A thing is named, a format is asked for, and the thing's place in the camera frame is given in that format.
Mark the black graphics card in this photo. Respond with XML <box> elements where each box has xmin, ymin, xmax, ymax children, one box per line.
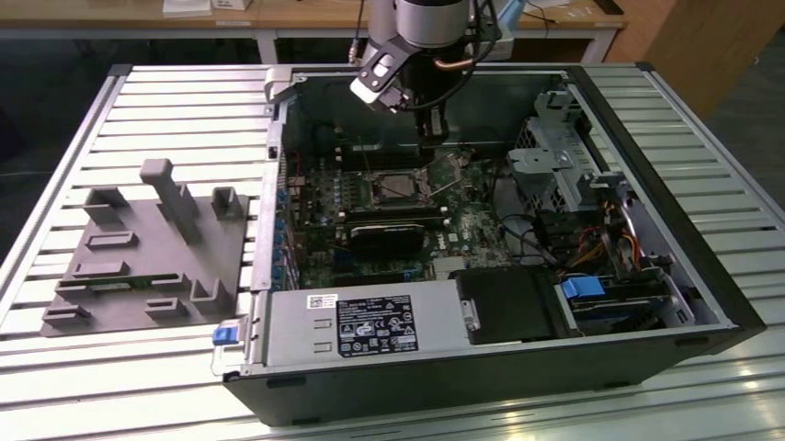
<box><xmin>347</xmin><ymin>222</ymin><xmax>427</xmax><ymax>257</ymax></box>

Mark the black PC case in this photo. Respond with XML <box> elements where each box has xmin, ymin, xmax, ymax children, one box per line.
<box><xmin>220</xmin><ymin>62</ymin><xmax>767</xmax><ymax>426</ymax></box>

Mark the green motherboard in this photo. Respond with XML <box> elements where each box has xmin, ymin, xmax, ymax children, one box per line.
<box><xmin>279</xmin><ymin>145</ymin><xmax>515</xmax><ymax>293</ymax></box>

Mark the grey parts rack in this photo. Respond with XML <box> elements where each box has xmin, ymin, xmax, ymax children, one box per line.
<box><xmin>37</xmin><ymin>157</ymin><xmax>253</xmax><ymax>340</ymax></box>

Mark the silver chipset heat sink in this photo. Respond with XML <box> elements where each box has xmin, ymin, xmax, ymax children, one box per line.
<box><xmin>430</xmin><ymin>255</ymin><xmax>468</xmax><ymax>280</ymax></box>

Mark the black plastic drive cover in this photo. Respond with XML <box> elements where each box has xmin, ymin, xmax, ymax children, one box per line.
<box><xmin>448</xmin><ymin>266</ymin><xmax>570</xmax><ymax>346</ymax></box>

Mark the silver metal drive cage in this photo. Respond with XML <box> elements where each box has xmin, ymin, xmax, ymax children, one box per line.
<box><xmin>506</xmin><ymin>89</ymin><xmax>630</xmax><ymax>213</ymax></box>

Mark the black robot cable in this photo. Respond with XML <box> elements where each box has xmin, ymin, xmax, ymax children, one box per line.
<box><xmin>400</xmin><ymin>0</ymin><xmax>498</xmax><ymax>111</ymax></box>

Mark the black cable bundle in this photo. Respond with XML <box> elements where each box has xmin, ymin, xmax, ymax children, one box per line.
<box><xmin>496</xmin><ymin>211</ymin><xmax>580</xmax><ymax>270</ymax></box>

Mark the blue disk carrier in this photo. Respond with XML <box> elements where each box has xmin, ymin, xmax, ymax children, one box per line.
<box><xmin>556</xmin><ymin>274</ymin><xmax>673</xmax><ymax>333</ymax></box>

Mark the silver power supply unit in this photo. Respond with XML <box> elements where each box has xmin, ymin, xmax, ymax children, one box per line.
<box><xmin>241</xmin><ymin>277</ymin><xmax>478</xmax><ymax>369</ymax></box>

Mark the grey plastic case latch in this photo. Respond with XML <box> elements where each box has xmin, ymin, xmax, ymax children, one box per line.
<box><xmin>261</xmin><ymin>65</ymin><xmax>309</xmax><ymax>106</ymax></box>

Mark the blue case latch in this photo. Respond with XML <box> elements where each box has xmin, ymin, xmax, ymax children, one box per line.
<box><xmin>209</xmin><ymin>321</ymin><xmax>241</xmax><ymax>346</ymax></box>

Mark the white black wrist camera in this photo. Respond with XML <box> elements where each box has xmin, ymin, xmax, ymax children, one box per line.
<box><xmin>348</xmin><ymin>40</ymin><xmax>411</xmax><ymax>112</ymax></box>

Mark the wooden cabinet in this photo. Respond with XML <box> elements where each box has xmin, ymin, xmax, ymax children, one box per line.
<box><xmin>603</xmin><ymin>0</ymin><xmax>785</xmax><ymax>119</ymax></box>

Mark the CPU socket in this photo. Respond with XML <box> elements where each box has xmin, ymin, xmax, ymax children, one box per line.
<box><xmin>359</xmin><ymin>167</ymin><xmax>435</xmax><ymax>207</ymax></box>

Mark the yellow red wire bundle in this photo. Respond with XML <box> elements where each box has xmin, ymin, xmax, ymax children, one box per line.
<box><xmin>566</xmin><ymin>223</ymin><xmax>649</xmax><ymax>272</ymax></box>

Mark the wooden desk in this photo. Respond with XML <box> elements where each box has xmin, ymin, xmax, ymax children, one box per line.
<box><xmin>0</xmin><ymin>0</ymin><xmax>630</xmax><ymax>65</ymax></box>

